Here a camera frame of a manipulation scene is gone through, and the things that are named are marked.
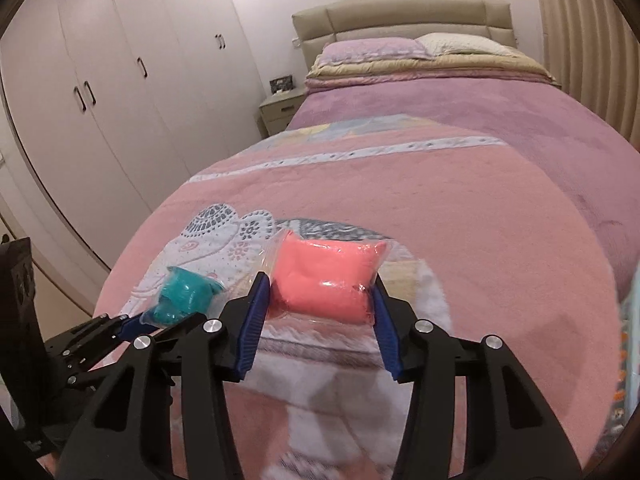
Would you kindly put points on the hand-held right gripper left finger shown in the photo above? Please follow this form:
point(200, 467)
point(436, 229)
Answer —
point(252, 330)

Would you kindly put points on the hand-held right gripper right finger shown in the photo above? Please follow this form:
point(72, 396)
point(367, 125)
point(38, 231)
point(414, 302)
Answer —
point(387, 332)

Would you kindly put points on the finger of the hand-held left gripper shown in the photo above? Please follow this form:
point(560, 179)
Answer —
point(132, 325)
point(95, 365)

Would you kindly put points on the teal clay packet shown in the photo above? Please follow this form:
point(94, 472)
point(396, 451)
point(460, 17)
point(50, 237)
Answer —
point(182, 295)

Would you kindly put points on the pink clay packet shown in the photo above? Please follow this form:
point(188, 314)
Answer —
point(325, 275)

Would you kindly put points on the pink elephant print blanket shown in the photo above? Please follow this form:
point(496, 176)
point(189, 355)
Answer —
point(475, 240)

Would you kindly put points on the beige nightstand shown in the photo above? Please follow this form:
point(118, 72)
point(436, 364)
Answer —
point(280, 112)

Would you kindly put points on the purple bed cover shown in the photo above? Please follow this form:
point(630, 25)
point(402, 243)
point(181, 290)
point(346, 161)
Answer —
point(500, 110)

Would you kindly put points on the beige folded quilt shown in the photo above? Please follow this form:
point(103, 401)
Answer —
point(425, 72)

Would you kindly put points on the purple pillow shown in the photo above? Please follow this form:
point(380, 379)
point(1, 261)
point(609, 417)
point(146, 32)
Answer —
point(370, 52)

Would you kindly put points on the white wardrobe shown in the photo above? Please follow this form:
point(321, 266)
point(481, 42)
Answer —
point(125, 35)

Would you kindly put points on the white patterned pillow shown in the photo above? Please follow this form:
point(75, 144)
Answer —
point(460, 44)

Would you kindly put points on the beige padded headboard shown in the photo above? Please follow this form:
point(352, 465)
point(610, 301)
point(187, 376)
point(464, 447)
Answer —
point(400, 17)

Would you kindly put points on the beige curtain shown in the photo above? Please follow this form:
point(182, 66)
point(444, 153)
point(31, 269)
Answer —
point(585, 35)

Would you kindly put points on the small picture frame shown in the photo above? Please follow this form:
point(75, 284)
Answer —
point(281, 84)

